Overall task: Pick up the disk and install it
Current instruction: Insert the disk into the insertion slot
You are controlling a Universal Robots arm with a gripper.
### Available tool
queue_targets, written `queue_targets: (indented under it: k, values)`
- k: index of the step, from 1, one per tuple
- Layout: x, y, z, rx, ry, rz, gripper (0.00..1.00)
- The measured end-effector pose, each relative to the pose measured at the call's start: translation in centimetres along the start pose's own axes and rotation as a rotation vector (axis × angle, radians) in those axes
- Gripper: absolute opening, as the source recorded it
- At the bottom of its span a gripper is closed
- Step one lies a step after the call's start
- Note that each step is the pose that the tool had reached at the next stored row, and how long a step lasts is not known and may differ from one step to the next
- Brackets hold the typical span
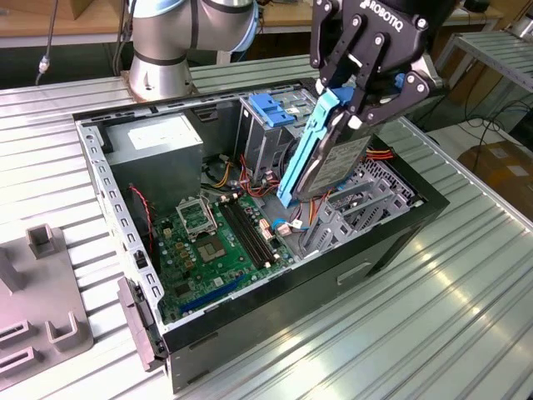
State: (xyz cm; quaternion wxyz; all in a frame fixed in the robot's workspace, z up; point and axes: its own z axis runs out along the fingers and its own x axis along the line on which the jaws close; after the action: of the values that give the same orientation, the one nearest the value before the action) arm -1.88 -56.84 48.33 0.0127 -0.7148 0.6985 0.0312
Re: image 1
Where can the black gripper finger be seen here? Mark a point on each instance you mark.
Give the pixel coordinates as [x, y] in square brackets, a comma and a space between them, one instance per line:
[320, 41]
[395, 103]

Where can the hard disk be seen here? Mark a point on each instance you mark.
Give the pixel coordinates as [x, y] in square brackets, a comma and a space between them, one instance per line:
[333, 166]

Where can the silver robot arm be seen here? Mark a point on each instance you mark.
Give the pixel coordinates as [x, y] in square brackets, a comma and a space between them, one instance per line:
[158, 50]

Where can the metal disk bay cage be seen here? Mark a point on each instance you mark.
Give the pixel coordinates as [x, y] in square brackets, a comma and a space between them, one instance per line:
[391, 179]

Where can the blue drive latch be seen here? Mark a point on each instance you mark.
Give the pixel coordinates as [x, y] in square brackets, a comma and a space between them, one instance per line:
[270, 110]

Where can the small black device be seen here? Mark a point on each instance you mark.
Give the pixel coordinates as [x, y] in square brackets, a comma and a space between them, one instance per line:
[476, 5]

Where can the metal slat side table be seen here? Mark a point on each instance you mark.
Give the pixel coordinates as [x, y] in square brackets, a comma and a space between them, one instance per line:
[499, 54]

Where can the metal optical drive cage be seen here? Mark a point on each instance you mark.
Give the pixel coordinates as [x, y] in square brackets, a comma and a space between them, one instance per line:
[260, 146]

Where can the brown cardboard box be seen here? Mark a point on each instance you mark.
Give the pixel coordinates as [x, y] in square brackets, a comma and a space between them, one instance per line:
[499, 166]

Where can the black RAM slot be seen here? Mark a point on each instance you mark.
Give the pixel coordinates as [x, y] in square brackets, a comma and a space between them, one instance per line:
[241, 235]
[255, 231]

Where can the grey power supply unit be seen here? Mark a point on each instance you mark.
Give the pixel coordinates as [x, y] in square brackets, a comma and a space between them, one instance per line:
[158, 171]

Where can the green motherboard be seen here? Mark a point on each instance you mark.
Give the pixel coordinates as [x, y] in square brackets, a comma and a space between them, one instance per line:
[233, 262]

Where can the tan cardboard box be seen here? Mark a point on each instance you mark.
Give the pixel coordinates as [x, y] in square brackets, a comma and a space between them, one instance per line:
[96, 7]

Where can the CPU socket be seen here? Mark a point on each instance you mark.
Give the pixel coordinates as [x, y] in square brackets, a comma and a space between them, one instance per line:
[210, 250]

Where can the black PC case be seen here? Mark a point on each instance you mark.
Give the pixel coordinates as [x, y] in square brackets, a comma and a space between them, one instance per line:
[291, 316]

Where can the wooden workbench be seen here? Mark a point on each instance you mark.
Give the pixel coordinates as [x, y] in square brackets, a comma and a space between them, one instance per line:
[83, 26]

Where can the black case fan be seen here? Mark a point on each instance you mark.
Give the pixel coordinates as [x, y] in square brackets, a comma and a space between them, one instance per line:
[139, 216]

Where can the blue expansion slot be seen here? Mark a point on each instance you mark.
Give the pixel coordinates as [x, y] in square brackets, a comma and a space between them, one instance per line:
[212, 293]

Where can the grey parts rack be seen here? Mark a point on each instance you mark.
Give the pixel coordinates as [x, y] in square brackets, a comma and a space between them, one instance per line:
[41, 283]

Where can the grey plastic case bracket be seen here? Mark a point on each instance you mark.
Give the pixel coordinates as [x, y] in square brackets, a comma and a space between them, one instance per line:
[137, 325]

